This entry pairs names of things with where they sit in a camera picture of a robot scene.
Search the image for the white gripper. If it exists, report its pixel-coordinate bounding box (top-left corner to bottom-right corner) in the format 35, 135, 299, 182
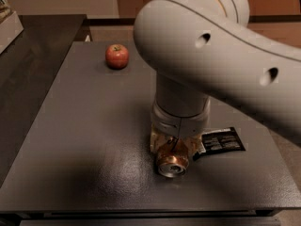
150, 99, 211, 156

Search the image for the orange soda can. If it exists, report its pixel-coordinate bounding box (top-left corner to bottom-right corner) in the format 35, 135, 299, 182
156, 138, 189, 178

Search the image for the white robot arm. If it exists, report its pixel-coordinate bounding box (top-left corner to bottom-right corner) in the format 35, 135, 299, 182
134, 0, 301, 144

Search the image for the black snack packet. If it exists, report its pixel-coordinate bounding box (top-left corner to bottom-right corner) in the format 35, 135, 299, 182
193, 127, 246, 161

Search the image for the red apple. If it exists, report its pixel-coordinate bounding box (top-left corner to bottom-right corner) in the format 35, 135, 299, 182
105, 44, 129, 70

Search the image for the dark side counter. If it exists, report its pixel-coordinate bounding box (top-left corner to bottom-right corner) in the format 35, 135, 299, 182
0, 14, 87, 186

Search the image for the white box on counter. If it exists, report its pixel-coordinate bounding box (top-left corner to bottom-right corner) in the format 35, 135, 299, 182
0, 0, 24, 54

